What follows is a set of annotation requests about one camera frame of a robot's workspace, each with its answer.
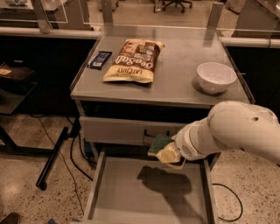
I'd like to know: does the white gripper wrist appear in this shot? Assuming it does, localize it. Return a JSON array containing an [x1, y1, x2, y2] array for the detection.
[[156, 121, 214, 169]]

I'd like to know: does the green sponge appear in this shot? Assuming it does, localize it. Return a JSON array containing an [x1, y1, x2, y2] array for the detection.
[[148, 135, 173, 156]]

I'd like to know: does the sea salt chips bag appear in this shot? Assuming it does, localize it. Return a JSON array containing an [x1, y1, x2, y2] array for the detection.
[[103, 39, 165, 84]]

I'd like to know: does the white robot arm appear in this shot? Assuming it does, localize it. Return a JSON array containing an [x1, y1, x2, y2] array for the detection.
[[149, 101, 280, 167]]

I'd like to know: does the open middle drawer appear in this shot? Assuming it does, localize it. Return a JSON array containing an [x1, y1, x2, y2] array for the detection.
[[79, 151, 219, 224]]

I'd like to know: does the grey drawer cabinet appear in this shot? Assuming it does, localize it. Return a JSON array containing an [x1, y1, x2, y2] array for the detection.
[[70, 24, 256, 224]]

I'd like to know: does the closed top drawer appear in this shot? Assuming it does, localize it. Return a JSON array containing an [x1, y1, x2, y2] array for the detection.
[[80, 116, 185, 145]]

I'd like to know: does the white bowl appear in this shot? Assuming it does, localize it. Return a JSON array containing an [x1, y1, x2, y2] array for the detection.
[[197, 62, 237, 94]]

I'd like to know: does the blue snack bar wrapper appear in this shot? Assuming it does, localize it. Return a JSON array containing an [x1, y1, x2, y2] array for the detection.
[[87, 51, 112, 70]]

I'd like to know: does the black stand leg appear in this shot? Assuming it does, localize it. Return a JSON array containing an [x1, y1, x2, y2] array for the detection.
[[36, 127, 68, 191]]

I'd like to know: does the black office chair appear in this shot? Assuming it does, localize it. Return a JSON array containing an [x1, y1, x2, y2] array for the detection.
[[153, 0, 193, 13]]

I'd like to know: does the dark side table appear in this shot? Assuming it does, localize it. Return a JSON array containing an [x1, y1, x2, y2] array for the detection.
[[0, 63, 52, 157]]

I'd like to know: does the dark shoe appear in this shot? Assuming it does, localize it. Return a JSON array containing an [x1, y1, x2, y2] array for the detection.
[[0, 213, 19, 224]]

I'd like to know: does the black drawer handle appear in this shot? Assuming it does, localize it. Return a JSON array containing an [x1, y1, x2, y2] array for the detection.
[[143, 129, 170, 138]]

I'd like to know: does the black floor cable right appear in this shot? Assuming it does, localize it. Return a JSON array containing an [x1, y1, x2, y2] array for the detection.
[[212, 183, 244, 222]]

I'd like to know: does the black floor cable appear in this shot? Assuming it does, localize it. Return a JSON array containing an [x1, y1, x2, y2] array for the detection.
[[29, 113, 98, 214], [212, 183, 244, 222]]

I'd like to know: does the black floor cable left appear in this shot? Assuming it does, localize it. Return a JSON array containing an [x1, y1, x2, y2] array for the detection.
[[29, 113, 98, 214]]

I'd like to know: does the white horizontal rail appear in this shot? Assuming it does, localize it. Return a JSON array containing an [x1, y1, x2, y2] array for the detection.
[[0, 26, 102, 39]]

